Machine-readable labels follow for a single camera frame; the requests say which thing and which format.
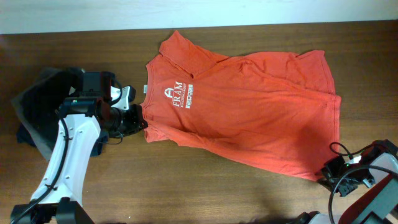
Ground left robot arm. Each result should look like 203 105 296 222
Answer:
11 68 147 223

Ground orange t-shirt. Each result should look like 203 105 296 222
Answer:
142 32 341 181

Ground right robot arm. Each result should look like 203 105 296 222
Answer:
289 139 397 224

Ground dark folded clothes pile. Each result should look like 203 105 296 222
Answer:
12 67 115 160

